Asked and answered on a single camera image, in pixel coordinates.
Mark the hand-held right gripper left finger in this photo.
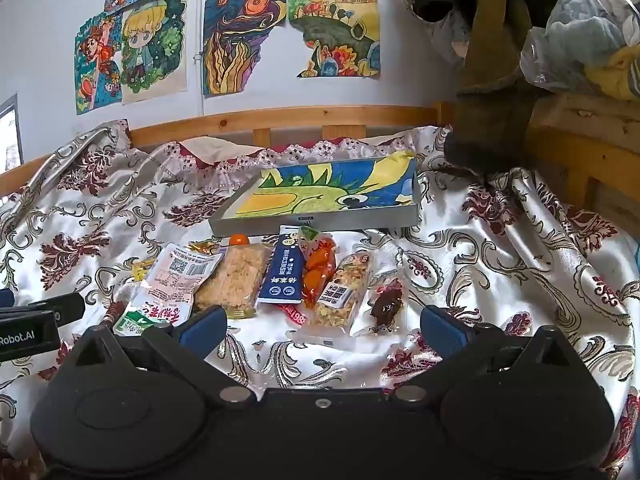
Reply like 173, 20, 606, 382
65, 305, 256, 409

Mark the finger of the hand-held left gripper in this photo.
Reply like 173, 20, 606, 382
0, 292, 86, 322

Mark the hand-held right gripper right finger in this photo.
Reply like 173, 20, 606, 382
391, 305, 581, 409

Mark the crispy rice snack packet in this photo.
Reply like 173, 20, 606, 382
194, 243, 272, 320

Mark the white pink snack packet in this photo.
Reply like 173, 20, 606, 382
114, 243, 224, 337

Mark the clear packet of dark snack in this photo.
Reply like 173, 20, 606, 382
350, 255, 407, 337

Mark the red snack packet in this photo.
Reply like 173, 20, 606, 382
276, 303, 313, 330

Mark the long dark blue packet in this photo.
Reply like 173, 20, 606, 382
256, 225, 305, 307

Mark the nut bar packet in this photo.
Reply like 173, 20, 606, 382
309, 249, 375, 332

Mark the clear packet of orange snack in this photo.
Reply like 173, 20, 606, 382
299, 226, 337, 311

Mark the grey box with painted lining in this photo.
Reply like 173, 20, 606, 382
209, 154, 421, 237

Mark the floral satin blanket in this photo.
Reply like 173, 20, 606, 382
0, 120, 640, 480

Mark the window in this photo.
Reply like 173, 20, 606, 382
0, 94, 24, 171

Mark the cream bed sheet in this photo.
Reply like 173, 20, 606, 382
180, 136, 271, 161

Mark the olive brown garment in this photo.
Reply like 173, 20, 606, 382
444, 0, 540, 182

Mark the plastic bag of clothes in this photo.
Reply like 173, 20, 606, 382
520, 0, 640, 103

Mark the white wall conduit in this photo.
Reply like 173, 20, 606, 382
196, 0, 207, 117

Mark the wooden bed frame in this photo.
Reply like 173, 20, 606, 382
0, 91, 640, 221

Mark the orange-haired girl blue wall drawing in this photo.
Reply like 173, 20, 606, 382
74, 12, 124, 116

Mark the blond child wall drawing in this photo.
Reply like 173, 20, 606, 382
121, 0, 189, 106

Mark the swirly night sky wall drawing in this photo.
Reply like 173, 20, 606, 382
202, 0, 290, 97

